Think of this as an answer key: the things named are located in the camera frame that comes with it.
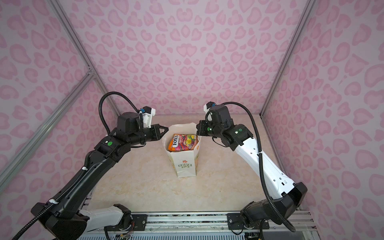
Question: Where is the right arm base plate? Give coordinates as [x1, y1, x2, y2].
[226, 213, 246, 234]

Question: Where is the white illustrated paper bag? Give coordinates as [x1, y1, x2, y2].
[162, 123, 201, 178]

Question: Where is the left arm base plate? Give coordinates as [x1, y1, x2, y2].
[105, 214, 148, 232]

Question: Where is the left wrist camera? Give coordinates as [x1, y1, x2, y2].
[139, 106, 156, 128]

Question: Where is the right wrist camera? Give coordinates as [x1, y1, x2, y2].
[204, 102, 216, 122]

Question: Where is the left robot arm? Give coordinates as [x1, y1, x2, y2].
[13, 92, 169, 240]

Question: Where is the orange pink Fox's candy bag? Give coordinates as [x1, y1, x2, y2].
[168, 134, 199, 152]

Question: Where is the aluminium mounting rail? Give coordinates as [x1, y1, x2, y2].
[78, 209, 320, 240]

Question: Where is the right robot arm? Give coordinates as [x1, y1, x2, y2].
[197, 102, 308, 233]

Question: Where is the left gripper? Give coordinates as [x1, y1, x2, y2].
[129, 123, 170, 148]

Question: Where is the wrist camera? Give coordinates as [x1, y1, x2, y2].
[139, 106, 156, 128]
[204, 102, 216, 122]

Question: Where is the diagonal aluminium frame bar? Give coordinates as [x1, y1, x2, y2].
[1, 71, 94, 192]

